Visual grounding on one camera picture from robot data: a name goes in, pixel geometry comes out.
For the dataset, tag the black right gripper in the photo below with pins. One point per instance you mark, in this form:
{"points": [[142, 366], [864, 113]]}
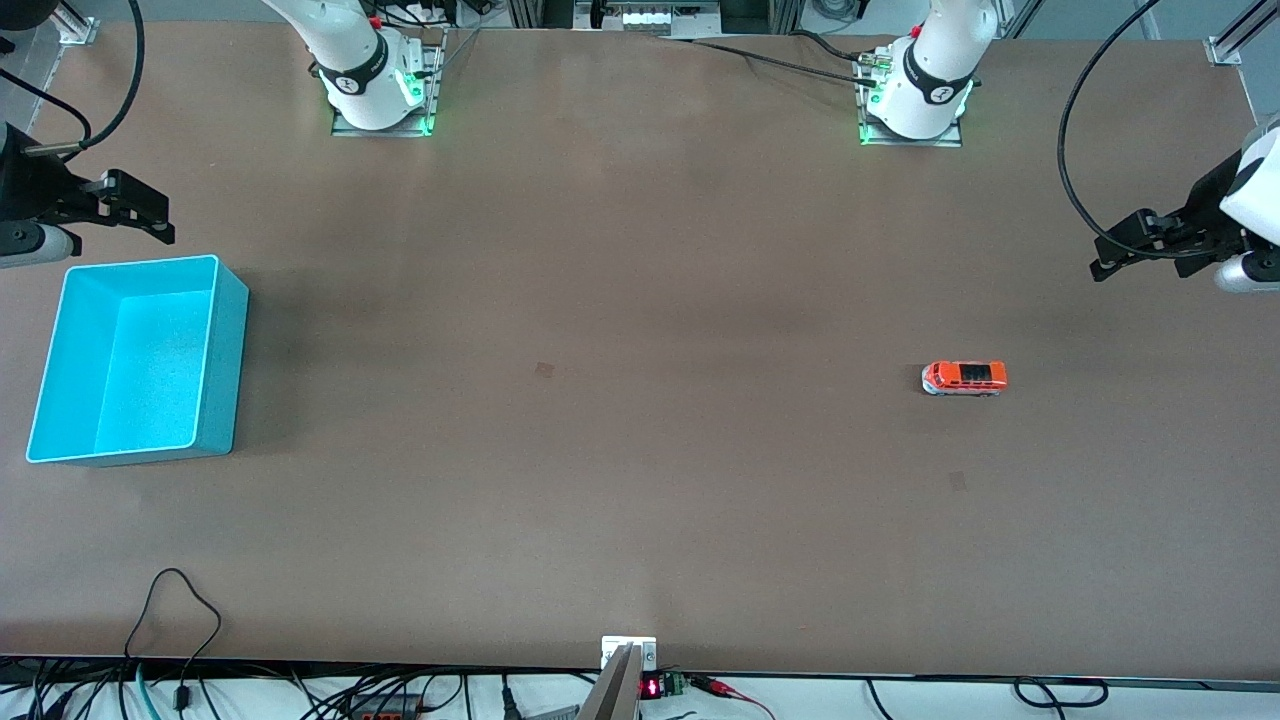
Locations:
{"points": [[28, 187]]}

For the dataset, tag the aluminium corner bracket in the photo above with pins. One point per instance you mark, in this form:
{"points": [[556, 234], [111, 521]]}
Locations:
{"points": [[78, 28], [1222, 50]]}

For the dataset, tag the white mounting bracket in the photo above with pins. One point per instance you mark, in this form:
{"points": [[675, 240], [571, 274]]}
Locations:
{"points": [[612, 648]]}

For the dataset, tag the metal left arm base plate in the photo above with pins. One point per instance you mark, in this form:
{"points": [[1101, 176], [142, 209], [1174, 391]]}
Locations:
{"points": [[950, 138]]}

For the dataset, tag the red digit display board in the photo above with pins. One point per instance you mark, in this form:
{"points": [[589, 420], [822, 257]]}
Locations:
{"points": [[651, 688]]}

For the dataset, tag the green terminal block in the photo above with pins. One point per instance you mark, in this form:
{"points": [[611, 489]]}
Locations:
{"points": [[676, 684]]}

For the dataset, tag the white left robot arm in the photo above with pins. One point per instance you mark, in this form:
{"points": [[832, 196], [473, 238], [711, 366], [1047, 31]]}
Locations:
{"points": [[930, 80]]}

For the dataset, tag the orange toy bus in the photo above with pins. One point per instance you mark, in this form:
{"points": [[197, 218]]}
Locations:
{"points": [[965, 378]]}

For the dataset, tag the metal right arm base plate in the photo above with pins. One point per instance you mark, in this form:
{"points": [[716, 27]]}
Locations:
{"points": [[432, 90]]}

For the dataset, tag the metal equipment rack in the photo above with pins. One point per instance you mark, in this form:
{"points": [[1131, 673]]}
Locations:
{"points": [[650, 20]]}

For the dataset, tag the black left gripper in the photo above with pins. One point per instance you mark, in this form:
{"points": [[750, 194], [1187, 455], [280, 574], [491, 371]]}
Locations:
{"points": [[1207, 200]]}

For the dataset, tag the blue plastic box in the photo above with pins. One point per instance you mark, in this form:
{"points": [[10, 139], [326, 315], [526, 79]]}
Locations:
{"points": [[150, 370]]}

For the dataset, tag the grey camera mount pole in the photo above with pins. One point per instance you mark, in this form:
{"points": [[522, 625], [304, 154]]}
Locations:
{"points": [[615, 695]]}

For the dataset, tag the dark power strip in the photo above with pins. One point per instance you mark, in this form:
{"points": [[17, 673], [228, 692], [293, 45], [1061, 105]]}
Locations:
{"points": [[385, 712]]}

